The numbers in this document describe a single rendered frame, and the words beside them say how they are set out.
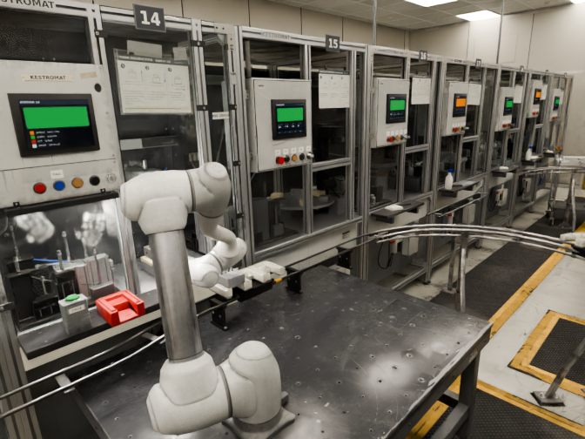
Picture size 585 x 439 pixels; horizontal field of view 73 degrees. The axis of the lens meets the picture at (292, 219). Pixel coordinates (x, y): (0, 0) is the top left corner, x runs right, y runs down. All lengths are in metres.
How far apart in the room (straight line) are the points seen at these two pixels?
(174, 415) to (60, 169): 0.92
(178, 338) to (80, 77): 0.97
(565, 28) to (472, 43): 1.66
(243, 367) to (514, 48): 8.89
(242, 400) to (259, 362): 0.11
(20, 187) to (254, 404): 1.04
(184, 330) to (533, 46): 8.88
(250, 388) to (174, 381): 0.22
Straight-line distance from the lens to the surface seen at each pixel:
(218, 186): 1.19
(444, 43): 10.10
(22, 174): 1.60
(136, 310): 1.66
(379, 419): 1.46
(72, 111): 1.60
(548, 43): 9.39
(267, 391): 1.29
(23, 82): 1.60
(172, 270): 1.18
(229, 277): 1.83
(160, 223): 1.17
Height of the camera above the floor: 1.66
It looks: 16 degrees down
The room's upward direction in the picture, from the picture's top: 2 degrees counter-clockwise
